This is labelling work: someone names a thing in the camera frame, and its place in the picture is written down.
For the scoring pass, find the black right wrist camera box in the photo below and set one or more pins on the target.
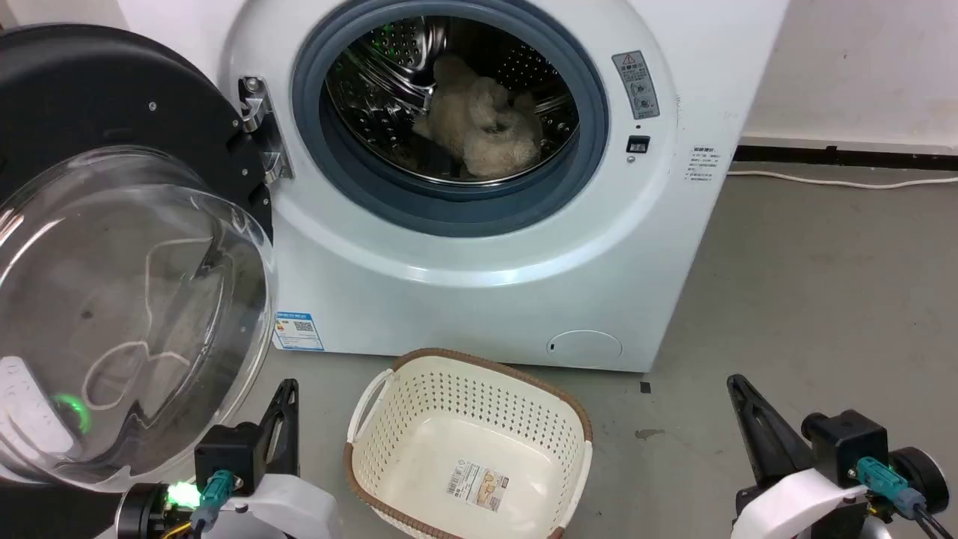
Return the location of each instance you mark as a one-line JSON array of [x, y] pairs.
[[849, 445]]

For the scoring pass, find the round drain filter cover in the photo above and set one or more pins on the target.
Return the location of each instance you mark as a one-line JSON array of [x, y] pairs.
[[584, 349]]

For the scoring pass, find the washer door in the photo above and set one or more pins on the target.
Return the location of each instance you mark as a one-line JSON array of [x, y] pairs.
[[90, 247]]

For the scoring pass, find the metal door hinge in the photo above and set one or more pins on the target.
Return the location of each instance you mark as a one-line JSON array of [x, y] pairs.
[[262, 123]]

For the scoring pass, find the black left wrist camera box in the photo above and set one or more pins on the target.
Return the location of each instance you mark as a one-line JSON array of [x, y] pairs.
[[228, 453]]

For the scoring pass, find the blue energy label sticker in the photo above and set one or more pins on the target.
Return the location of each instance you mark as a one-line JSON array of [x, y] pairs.
[[298, 331]]

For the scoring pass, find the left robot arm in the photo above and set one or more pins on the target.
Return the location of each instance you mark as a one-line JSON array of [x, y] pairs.
[[146, 513]]

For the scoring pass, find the grey warning sticker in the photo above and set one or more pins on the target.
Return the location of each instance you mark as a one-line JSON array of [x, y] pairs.
[[637, 84]]

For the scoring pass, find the black door latch socket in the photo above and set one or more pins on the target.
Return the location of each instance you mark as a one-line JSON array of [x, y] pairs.
[[638, 144]]

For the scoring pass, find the small text sticker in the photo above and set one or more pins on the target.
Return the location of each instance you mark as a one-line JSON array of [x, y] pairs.
[[702, 164]]

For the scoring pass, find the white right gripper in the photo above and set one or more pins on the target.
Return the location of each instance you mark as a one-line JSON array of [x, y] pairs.
[[801, 505]]

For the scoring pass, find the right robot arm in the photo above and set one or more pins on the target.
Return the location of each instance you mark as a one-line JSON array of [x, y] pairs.
[[924, 479]]

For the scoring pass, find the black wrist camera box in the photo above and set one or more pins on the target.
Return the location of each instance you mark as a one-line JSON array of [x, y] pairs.
[[228, 453], [849, 445]]

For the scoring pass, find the cream plastic laundry basket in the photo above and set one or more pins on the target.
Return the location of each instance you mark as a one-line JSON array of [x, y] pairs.
[[419, 449]]

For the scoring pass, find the black baseboard strip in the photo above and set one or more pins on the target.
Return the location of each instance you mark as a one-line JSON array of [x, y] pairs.
[[846, 156]]

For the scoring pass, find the paper label in basket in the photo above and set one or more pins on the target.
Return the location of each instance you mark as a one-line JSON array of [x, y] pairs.
[[477, 485]]

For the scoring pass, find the beige fluffy plush toy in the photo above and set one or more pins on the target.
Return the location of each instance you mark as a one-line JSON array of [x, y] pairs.
[[486, 123]]

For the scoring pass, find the stainless steel drum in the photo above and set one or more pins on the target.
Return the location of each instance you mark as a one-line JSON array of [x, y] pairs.
[[382, 82]]

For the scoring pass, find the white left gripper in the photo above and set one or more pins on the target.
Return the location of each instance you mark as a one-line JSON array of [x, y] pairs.
[[292, 509]]

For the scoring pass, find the white front-load washing machine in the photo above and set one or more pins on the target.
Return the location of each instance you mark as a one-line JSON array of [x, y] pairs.
[[479, 299]]

